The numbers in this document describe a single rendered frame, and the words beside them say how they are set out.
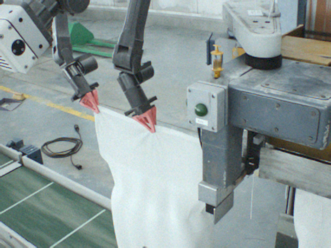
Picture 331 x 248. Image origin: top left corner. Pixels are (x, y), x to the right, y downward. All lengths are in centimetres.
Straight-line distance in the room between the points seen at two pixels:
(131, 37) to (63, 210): 118
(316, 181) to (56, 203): 148
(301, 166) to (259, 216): 159
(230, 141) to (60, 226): 127
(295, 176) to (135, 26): 61
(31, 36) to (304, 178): 74
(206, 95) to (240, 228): 175
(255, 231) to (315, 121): 175
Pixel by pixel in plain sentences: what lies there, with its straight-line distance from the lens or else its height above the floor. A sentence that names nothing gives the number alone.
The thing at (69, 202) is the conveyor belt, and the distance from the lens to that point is 220.
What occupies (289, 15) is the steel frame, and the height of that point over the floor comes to 50.
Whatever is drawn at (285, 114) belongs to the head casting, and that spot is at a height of 129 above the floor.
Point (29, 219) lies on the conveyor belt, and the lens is 214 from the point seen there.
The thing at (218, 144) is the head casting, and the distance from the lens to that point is 95.
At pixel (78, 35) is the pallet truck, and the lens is 656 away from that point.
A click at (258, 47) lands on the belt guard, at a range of 95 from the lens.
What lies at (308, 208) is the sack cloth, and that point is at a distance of 113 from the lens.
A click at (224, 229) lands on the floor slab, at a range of 252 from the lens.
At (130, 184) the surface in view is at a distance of 143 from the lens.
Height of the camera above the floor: 164
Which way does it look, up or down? 25 degrees down
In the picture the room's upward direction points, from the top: 3 degrees counter-clockwise
